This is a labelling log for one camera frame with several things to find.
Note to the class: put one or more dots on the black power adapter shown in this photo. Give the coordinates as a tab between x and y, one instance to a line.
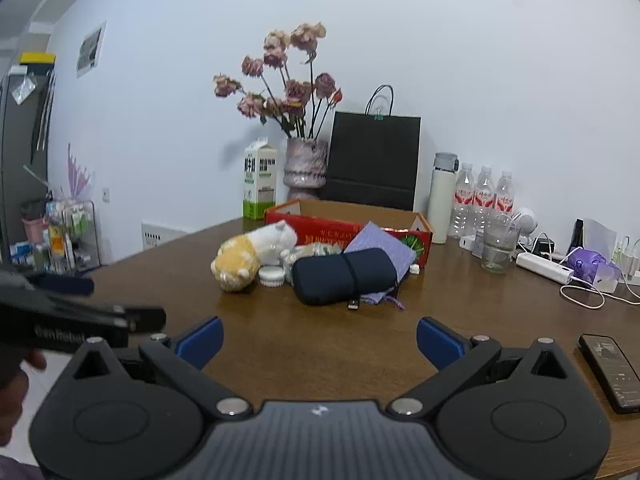
540	247

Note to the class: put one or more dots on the purple wall sticker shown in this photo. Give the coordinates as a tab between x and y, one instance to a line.
75	175

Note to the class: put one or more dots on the black smartphone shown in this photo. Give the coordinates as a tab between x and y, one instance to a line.
612	370

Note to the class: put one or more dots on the wall poster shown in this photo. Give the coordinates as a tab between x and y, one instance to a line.
91	50

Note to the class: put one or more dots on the purple woven pouch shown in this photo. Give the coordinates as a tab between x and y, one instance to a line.
380	242

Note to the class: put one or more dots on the person's left hand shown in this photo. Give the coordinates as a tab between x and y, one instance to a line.
12	395

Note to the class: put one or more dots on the dried rose bouquet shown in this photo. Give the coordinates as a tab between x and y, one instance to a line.
300	91

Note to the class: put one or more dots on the clear glass cup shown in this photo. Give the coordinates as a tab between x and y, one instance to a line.
497	255

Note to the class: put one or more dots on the grey cabinet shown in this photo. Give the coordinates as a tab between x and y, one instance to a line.
15	160

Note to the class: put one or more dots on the translucent white box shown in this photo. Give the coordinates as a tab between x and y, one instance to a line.
600	235

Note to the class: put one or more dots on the red cardboard box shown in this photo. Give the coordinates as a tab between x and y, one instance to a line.
325	227

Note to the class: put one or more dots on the white thermos bottle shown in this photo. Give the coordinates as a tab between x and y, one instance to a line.
442	200

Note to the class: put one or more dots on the clear plastic bag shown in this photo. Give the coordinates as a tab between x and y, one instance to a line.
317	250

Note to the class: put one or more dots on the wooden desk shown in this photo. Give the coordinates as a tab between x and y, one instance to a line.
325	345

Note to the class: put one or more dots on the person's purple clothing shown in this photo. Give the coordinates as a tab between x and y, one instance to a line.
17	470

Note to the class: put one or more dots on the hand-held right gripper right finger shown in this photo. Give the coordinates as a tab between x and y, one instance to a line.
437	342

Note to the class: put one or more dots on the white wall switch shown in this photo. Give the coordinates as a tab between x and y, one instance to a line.
105	195

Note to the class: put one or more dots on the black slim box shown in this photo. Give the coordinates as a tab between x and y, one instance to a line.
577	237

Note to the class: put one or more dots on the white round camera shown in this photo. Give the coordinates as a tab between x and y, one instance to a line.
526	220

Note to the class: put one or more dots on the clear water bottle red label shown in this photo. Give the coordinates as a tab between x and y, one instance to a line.
464	200
484	200
504	197

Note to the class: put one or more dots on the pink waste bin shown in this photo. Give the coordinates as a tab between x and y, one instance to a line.
34	227

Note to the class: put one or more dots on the white power strip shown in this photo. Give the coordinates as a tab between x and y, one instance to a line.
545	267

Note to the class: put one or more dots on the white green milk carton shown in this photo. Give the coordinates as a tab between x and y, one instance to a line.
260	180

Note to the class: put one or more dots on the white charger adapter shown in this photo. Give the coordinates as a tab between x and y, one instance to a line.
469	243

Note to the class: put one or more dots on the white wall panel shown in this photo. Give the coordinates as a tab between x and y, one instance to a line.
157	235

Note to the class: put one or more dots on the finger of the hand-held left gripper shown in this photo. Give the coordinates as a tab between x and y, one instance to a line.
65	285
142	320

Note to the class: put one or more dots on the black paper bag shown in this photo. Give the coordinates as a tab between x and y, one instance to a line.
375	160

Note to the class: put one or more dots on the yellow black box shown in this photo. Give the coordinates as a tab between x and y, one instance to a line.
37	57

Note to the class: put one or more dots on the yellow white plush toy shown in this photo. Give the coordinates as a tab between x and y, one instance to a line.
240	260

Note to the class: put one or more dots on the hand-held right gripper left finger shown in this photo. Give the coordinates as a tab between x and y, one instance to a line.
202	341

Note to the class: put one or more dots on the pink ceramic vase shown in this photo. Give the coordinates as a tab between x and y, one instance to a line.
305	170

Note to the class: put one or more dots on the dark blue zip case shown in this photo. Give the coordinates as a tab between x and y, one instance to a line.
340	275

